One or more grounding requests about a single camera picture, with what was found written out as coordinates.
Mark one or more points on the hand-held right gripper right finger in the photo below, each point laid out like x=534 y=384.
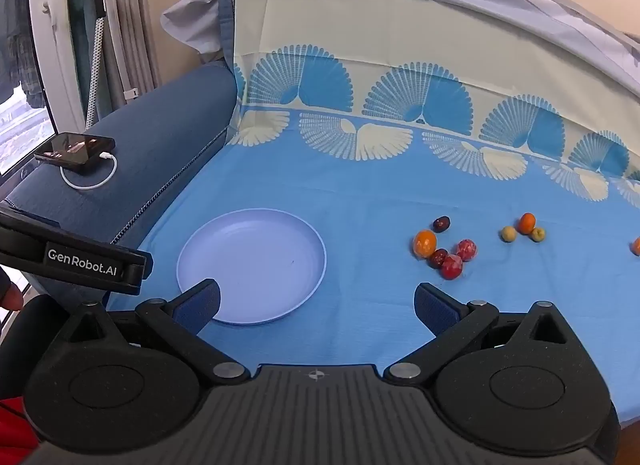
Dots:
x=434 y=307

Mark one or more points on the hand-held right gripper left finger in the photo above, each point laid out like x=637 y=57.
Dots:
x=200 y=306

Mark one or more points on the wrinkled red date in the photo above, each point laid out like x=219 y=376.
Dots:
x=439 y=257

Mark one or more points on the light purple plate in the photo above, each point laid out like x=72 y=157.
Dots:
x=250 y=265

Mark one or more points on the orange tangerine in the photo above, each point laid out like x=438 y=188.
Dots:
x=636 y=246

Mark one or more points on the person's left hand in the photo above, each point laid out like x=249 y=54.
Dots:
x=9 y=292

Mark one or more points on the dark purple grape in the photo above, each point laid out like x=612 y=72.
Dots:
x=441 y=224

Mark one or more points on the person's dark trouser leg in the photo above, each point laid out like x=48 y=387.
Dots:
x=25 y=345

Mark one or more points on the black smartphone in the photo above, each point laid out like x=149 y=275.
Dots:
x=75 y=147

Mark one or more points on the small round orange kumquat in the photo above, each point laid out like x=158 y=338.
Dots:
x=526 y=223

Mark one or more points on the blue sofa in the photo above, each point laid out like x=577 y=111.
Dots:
x=150 y=145

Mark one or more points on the blue fan-patterned blanket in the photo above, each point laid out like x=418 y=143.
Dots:
x=350 y=185

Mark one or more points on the white clip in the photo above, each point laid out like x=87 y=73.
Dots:
x=131 y=93

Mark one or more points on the red cloth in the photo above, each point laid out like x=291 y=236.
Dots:
x=12 y=435

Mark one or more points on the teal curtain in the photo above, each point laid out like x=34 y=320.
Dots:
x=80 y=45

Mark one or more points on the dark hanging garment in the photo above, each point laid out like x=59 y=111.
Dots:
x=20 y=20

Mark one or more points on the white window frame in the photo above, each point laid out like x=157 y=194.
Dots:
x=50 y=45

